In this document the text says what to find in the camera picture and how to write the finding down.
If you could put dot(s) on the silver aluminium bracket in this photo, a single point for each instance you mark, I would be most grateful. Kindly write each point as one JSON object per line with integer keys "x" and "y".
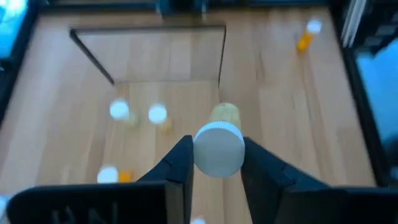
{"x": 354, "y": 21}

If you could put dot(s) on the orange pill bottle white cap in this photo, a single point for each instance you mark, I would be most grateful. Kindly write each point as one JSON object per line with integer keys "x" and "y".
{"x": 107, "y": 175}
{"x": 304, "y": 40}

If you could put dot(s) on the small white cap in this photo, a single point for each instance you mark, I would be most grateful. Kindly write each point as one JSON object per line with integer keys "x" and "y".
{"x": 157, "y": 113}

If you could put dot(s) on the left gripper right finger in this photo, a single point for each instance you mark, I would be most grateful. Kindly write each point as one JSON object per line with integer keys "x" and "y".
{"x": 264, "y": 186}

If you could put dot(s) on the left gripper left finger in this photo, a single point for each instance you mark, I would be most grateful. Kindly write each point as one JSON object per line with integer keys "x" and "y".
{"x": 178, "y": 174}

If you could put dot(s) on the yellow pill bottle white cap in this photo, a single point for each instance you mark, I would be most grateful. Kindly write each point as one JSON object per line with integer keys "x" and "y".
{"x": 219, "y": 149}
{"x": 119, "y": 109}

